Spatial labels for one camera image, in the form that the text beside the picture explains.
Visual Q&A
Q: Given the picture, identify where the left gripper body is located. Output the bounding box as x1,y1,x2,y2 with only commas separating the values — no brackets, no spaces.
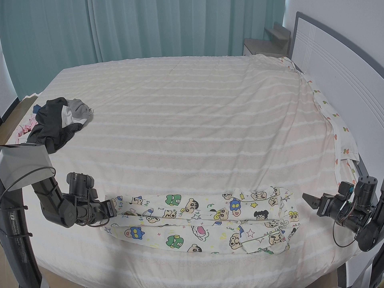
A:
89,199,118,222

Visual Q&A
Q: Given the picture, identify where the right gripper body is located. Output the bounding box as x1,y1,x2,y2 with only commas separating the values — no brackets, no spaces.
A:
316,193,343,219

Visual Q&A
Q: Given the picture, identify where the white printed pyjama top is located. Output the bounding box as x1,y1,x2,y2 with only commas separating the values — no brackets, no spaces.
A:
100,186,300,255

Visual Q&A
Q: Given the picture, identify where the pile of clothes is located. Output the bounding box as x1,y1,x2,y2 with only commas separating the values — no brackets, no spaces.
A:
13,97,94,154

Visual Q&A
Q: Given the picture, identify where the bed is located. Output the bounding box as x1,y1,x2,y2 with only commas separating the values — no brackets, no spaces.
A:
0,11,384,284

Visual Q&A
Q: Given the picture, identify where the grey bedside table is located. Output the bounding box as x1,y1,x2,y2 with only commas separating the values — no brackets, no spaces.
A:
242,22,292,56

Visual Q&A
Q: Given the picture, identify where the blue-green curtain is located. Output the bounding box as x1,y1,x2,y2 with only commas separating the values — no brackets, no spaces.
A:
87,0,289,63
0,0,99,100

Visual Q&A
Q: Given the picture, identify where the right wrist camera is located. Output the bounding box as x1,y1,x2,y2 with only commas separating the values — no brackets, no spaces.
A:
338,181,355,196

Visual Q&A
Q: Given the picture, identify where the black cable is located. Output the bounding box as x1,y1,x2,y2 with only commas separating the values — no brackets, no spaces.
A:
332,217,359,248

